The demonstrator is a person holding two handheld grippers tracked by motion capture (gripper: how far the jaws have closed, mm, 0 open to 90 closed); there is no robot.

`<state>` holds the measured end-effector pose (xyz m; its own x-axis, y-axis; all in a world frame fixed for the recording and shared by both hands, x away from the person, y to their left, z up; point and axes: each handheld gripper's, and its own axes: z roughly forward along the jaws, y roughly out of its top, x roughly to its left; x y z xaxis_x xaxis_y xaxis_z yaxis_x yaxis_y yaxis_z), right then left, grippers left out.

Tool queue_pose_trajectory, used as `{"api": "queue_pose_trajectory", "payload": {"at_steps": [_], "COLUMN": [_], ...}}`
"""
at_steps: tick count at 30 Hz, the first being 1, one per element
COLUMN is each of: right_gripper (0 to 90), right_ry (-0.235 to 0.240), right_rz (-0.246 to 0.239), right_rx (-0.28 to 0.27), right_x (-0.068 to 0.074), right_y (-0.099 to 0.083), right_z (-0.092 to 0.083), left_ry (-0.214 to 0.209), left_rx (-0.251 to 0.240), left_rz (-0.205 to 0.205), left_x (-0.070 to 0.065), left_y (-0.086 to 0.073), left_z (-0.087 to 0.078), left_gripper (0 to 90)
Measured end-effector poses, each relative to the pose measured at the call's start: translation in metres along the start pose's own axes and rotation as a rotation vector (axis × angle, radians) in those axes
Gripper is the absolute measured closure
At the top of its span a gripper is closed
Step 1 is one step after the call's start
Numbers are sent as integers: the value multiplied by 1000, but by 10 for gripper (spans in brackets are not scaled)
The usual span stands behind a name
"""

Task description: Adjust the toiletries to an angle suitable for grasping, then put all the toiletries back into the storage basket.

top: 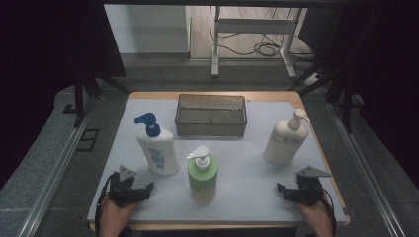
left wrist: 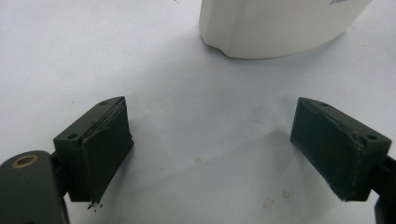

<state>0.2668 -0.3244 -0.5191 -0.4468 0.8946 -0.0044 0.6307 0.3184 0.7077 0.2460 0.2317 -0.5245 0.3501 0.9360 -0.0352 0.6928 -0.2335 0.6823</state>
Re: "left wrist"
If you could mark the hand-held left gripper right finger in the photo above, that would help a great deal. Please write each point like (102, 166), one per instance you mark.
(336, 149)

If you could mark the large white bottle blue pump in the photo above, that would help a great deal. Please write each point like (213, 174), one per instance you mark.
(274, 28)

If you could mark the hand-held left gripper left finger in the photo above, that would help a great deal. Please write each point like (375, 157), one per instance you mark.
(99, 155)

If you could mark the light blue table mat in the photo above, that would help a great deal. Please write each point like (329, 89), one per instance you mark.
(202, 130)

